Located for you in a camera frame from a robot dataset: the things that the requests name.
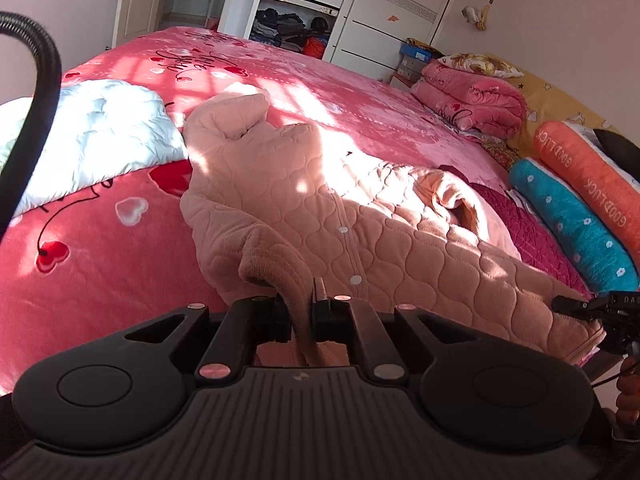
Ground pink quilted padded coat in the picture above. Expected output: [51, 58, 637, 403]
[180, 86, 605, 366]

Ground blue shoe box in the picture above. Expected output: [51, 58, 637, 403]
[400, 44, 432, 63]

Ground dark folded clothes pile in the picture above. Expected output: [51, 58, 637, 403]
[250, 8, 331, 60]

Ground white wardrobe with shelves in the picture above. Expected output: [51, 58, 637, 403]
[218, 0, 451, 82]

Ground light blue puffer jacket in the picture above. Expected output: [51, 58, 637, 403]
[15, 79, 188, 216]

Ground yellow star print headboard cover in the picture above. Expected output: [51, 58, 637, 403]
[506, 67, 620, 158]

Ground crimson quilted down jacket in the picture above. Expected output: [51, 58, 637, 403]
[439, 165, 592, 298]

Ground folded pink fleece blanket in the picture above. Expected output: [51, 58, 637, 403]
[411, 61, 528, 140]

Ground pink heart print bedspread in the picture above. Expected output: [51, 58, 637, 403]
[1, 27, 506, 392]

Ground wall hook with hanging ornament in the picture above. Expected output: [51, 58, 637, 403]
[461, 0, 495, 32]

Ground floral pillow on blanket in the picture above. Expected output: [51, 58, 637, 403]
[438, 53, 524, 79]

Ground black corrugated cable hose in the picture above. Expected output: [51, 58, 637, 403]
[0, 10, 63, 239]

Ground grey stacked shoe boxes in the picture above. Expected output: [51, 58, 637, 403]
[390, 55, 426, 91]

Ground red patterned bed sheet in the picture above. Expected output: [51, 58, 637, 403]
[463, 130, 521, 171]

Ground orange good luck bolster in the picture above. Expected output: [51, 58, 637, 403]
[534, 122, 639, 263]

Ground teal flower print bolster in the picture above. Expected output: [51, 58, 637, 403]
[509, 158, 639, 294]

